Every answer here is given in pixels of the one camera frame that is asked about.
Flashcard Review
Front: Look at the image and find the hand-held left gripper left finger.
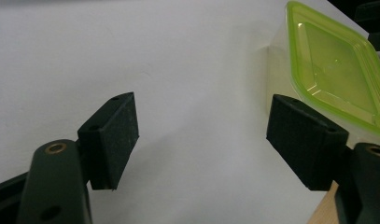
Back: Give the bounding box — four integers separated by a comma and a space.
16, 91, 140, 224

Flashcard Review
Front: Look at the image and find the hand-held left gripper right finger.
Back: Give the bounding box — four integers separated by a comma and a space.
266, 94, 380, 224

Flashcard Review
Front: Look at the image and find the clear container with green lid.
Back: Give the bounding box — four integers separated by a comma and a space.
265, 0, 380, 148

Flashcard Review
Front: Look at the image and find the dark equipment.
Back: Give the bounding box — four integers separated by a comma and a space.
329, 0, 380, 52

